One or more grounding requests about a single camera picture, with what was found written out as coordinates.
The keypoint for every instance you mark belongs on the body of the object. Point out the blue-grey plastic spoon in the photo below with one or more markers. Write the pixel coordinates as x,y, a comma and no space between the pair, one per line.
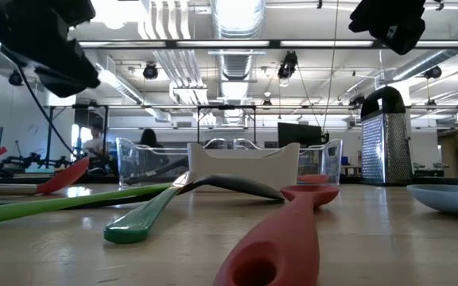
443,198

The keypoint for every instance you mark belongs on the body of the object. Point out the black background monitor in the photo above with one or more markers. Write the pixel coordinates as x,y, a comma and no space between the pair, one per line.
298,135

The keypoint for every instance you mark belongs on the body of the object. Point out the white plastic bin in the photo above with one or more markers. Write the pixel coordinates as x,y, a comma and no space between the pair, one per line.
245,167

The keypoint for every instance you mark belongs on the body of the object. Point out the lime green spatula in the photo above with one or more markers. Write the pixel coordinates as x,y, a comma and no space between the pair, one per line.
54,204

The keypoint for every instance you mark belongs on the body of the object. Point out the red silicone spatula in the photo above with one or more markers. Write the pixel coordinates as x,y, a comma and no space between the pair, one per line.
312,179

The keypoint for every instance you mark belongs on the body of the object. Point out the silver round ceiling duct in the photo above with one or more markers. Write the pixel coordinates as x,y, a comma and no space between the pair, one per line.
237,24

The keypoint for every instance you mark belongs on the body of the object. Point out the red slotted spoon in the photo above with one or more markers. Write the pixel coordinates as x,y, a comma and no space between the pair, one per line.
284,238

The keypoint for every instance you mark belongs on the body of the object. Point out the black background robot arm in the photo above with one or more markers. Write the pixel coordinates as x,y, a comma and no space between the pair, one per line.
26,162

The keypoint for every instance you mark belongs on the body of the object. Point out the black metal background frame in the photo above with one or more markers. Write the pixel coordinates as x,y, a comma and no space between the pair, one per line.
225,107

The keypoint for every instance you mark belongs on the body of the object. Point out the red spatula at left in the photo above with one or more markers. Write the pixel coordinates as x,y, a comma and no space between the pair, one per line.
64,176

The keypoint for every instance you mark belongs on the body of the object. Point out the black slotted spoon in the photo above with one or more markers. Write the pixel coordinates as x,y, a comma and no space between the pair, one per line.
153,173

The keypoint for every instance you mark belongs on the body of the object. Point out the clear plastic bin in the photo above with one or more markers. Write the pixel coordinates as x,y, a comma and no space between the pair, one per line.
133,159
328,159

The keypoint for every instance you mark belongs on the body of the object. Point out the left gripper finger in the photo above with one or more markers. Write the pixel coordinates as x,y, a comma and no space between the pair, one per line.
68,73

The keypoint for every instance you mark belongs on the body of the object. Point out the person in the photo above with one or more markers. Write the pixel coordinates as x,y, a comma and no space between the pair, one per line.
94,143
149,139

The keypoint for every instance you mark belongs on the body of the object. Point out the black aluminium table frame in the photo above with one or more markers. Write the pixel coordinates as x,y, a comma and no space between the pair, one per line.
109,179

